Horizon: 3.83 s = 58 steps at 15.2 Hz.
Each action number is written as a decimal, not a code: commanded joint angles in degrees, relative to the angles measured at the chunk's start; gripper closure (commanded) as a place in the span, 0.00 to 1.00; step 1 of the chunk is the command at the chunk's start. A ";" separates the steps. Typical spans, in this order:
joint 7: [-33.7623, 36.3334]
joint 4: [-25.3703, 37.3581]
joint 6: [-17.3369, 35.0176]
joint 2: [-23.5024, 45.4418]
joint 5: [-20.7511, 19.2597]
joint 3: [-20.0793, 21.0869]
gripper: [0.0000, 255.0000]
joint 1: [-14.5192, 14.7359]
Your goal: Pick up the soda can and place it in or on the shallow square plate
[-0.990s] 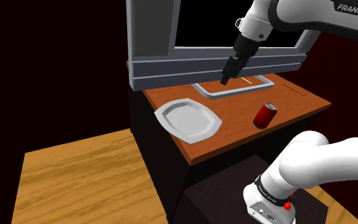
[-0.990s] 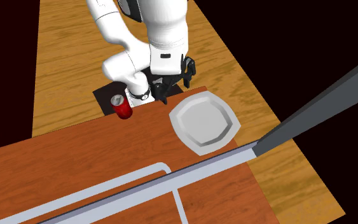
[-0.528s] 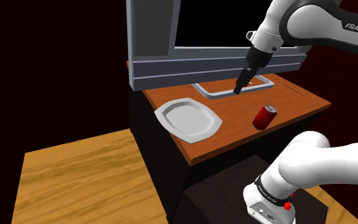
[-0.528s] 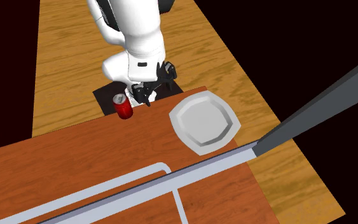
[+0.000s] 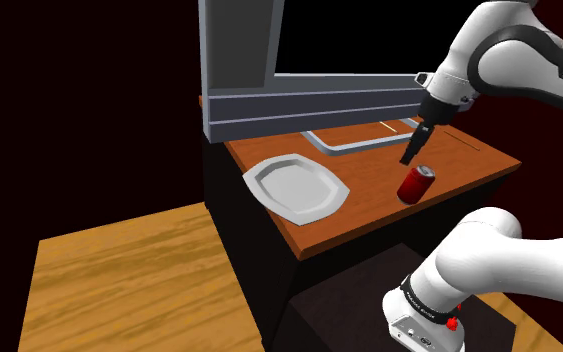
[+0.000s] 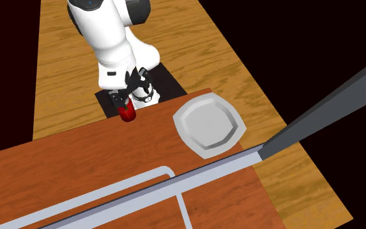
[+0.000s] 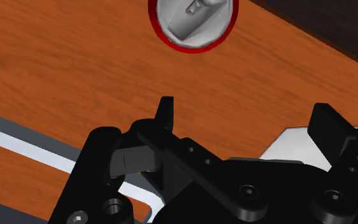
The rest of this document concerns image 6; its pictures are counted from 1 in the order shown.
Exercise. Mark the long grey and white bar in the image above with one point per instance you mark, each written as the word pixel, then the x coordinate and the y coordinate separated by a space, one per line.
pixel 322 111

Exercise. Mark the brown wooden table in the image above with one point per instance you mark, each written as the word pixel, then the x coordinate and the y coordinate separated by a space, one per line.
pixel 75 152

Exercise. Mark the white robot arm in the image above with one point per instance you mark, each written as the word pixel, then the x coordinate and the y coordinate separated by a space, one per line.
pixel 106 35

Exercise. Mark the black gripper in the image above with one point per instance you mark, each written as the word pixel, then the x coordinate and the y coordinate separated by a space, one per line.
pixel 135 81

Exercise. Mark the thin white frame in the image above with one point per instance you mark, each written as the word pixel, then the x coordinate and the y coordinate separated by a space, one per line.
pixel 106 189

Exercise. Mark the red fruit with green stem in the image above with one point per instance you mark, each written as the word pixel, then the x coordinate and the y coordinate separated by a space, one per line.
pixel 127 114

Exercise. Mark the dark robot stand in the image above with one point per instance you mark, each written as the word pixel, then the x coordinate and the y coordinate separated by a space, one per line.
pixel 167 84

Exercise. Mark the white plate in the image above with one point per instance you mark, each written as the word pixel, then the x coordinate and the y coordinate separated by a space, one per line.
pixel 208 125

